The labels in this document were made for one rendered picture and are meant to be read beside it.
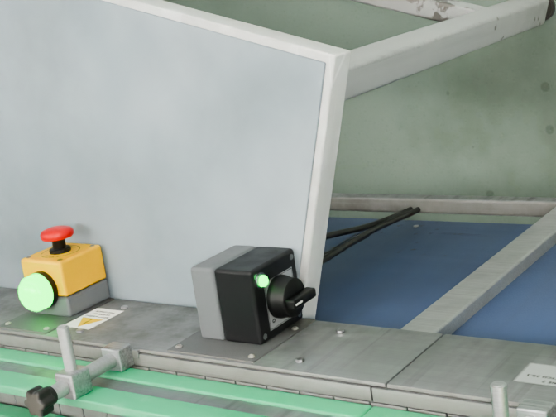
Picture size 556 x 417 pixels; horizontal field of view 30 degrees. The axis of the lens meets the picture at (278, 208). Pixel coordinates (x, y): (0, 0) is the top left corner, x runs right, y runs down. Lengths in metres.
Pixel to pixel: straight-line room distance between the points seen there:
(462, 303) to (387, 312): 0.09
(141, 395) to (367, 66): 0.44
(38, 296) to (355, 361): 0.42
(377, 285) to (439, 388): 0.35
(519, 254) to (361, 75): 0.29
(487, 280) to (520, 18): 0.53
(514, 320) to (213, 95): 0.39
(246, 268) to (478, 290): 0.27
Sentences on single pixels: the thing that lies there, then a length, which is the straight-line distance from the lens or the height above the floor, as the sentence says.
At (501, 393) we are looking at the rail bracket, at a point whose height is 0.96.
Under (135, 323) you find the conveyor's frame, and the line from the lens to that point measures 1.19.
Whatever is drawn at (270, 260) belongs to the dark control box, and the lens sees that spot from 1.06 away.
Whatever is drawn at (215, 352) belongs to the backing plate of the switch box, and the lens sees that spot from 1.06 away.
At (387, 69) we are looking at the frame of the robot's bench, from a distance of 1.22.
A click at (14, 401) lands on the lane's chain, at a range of 1.30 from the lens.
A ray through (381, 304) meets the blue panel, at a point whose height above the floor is 0.65.
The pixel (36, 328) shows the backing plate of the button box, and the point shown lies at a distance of 1.24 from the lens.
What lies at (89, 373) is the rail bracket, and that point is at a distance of 1.08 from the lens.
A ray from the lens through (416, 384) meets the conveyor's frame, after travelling 0.93.
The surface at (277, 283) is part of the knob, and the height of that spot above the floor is 0.81.
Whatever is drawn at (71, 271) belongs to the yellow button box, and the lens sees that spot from 1.25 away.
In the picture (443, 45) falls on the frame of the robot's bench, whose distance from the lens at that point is 1.35.
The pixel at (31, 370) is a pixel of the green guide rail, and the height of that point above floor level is 0.92.
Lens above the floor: 1.61
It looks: 51 degrees down
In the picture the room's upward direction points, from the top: 116 degrees counter-clockwise
